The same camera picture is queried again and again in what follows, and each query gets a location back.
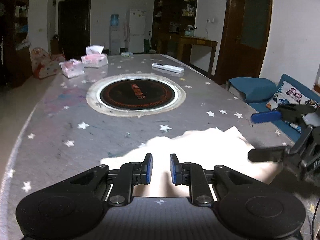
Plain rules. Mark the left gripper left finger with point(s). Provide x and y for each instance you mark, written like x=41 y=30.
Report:
x=124 y=179

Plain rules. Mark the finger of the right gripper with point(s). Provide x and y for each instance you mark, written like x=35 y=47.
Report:
x=264 y=117
x=274 y=154

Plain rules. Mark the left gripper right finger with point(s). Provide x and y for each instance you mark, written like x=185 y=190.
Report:
x=193 y=176

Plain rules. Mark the cream white sweater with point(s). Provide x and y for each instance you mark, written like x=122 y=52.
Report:
x=207 y=148

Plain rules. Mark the blue sofa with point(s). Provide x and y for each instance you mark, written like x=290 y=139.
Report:
x=264 y=95

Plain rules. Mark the butterfly print pillow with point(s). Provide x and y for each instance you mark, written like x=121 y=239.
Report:
x=289 y=93

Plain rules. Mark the round black induction cooktop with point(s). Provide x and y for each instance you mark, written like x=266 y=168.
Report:
x=134 y=95

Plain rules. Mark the dark wooden door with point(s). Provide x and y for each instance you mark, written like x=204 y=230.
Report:
x=244 y=39

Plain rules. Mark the white remote control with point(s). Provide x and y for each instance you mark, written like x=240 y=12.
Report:
x=168 y=67

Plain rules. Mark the glass jar on table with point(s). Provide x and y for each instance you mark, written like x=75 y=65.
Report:
x=190 y=30

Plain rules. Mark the small blue pack on table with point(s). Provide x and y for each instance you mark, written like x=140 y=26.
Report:
x=126 y=54

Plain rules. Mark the small pink tissue box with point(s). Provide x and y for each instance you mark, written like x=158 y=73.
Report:
x=72 y=68

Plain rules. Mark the pink tissue box with tissue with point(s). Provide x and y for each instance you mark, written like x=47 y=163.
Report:
x=94 y=57

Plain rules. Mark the dark wooden shelf cabinet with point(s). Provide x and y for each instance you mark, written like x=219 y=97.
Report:
x=171 y=16

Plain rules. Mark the pink polka dot play tent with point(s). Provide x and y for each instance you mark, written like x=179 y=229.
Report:
x=45 y=65

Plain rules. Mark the water dispenser with blue bottle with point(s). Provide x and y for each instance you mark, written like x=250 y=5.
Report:
x=114 y=35

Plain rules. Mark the white refrigerator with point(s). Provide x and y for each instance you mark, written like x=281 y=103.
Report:
x=136 y=31

